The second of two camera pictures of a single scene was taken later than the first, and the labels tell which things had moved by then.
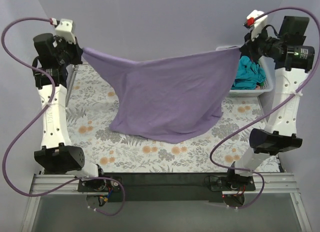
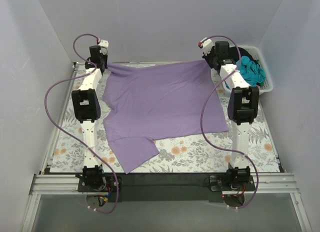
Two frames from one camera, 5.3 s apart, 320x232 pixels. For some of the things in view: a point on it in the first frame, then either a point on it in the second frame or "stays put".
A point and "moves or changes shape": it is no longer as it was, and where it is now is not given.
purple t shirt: [172, 100] moves or changes shape
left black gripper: [75, 52] → [102, 66]
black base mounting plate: [167, 187] stays put
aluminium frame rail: [282, 183] stays put
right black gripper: [249, 50] → [208, 59]
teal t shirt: [248, 75] stays put
